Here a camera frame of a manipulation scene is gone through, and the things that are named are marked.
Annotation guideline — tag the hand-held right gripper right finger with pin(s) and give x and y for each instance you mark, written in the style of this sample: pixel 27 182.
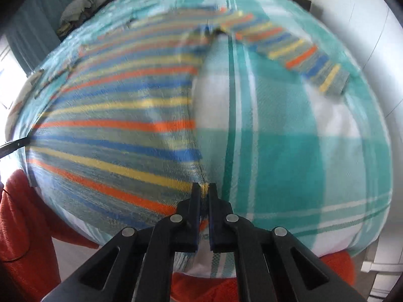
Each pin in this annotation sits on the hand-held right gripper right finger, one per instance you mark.
pixel 218 226

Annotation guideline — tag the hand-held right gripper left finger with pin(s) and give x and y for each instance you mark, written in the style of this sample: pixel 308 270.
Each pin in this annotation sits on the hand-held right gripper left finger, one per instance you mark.
pixel 188 221

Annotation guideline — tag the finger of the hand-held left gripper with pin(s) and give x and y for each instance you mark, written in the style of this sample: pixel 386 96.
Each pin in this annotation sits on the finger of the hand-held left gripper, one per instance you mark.
pixel 15 146

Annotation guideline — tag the striped knit shirt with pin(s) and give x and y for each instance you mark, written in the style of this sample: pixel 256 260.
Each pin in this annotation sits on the striped knit shirt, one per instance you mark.
pixel 126 125

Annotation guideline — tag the pile of clothes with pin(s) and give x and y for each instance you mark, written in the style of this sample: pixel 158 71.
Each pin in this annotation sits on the pile of clothes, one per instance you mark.
pixel 78 8

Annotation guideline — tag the patterned white pillow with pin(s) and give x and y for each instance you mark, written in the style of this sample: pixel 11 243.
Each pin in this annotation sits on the patterned white pillow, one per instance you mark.
pixel 23 100

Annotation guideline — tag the window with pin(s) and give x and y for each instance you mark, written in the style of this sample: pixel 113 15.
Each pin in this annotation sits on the window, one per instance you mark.
pixel 9 78

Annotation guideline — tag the orange cloth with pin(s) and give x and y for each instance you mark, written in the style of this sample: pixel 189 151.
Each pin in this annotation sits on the orange cloth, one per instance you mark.
pixel 19 226

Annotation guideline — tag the teal plaid blanket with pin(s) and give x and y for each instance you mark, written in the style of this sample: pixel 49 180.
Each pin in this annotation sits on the teal plaid blanket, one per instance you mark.
pixel 277 151

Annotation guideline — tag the blue-grey curtain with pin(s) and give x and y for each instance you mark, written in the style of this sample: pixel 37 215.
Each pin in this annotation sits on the blue-grey curtain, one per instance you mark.
pixel 34 22

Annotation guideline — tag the dark nightstand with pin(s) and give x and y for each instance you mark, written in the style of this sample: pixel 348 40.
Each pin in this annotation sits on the dark nightstand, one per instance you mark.
pixel 302 1

